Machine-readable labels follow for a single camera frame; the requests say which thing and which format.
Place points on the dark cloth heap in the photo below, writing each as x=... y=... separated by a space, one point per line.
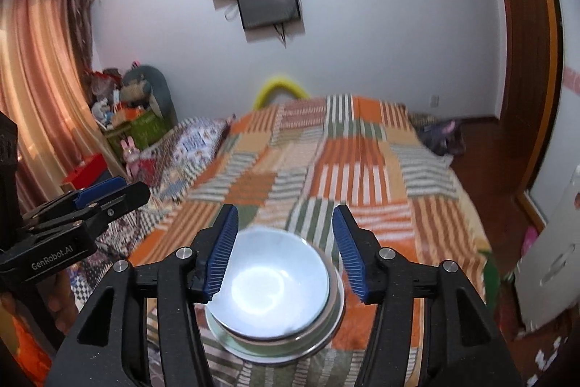
x=437 y=133

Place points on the orange striped patchwork blanket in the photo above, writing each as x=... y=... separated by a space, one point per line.
x=353 y=169

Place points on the person's left hand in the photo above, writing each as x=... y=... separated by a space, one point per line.
x=65 y=301

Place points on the pink rabbit toy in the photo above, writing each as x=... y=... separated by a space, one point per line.
x=130 y=158

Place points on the white spotted bowl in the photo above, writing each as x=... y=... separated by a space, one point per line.
x=272 y=278

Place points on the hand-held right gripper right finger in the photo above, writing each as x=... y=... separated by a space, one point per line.
x=351 y=251

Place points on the patterned checkered quilt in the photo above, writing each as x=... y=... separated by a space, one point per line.
x=190 y=151

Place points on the pink wall sticker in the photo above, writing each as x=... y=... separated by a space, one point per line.
x=572 y=82

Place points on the yellow foam tube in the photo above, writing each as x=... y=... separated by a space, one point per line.
x=278 y=79

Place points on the wooden door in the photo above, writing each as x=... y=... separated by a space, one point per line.
x=525 y=51

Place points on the black wall monitor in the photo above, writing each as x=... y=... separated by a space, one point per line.
x=268 y=6

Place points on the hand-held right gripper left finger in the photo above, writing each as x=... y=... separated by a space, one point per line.
x=222 y=251

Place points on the orange box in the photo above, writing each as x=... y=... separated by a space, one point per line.
x=132 y=114

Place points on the grey plush toy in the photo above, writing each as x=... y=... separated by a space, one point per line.
x=156 y=90

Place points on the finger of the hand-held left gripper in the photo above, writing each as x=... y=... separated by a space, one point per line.
x=99 y=187
x=127 y=196

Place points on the green storage box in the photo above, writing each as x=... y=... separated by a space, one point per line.
x=145 y=131

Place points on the white wall outlet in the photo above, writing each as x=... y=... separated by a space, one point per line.
x=434 y=100

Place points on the white foam board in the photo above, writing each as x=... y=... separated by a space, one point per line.
x=550 y=251

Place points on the red box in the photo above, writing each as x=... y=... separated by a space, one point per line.
x=86 y=171

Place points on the orange curtain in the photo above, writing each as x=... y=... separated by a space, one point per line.
x=40 y=74

